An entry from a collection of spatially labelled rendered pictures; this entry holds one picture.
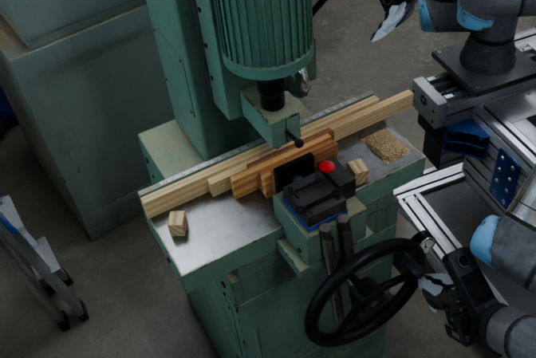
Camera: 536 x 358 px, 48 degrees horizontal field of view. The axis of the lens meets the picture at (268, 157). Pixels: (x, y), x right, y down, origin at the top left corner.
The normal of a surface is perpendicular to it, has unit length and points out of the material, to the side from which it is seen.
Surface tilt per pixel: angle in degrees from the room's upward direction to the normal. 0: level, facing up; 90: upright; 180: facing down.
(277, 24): 90
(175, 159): 0
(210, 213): 0
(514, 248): 34
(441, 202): 0
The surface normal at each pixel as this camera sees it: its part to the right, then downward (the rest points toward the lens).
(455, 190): -0.08, -0.72
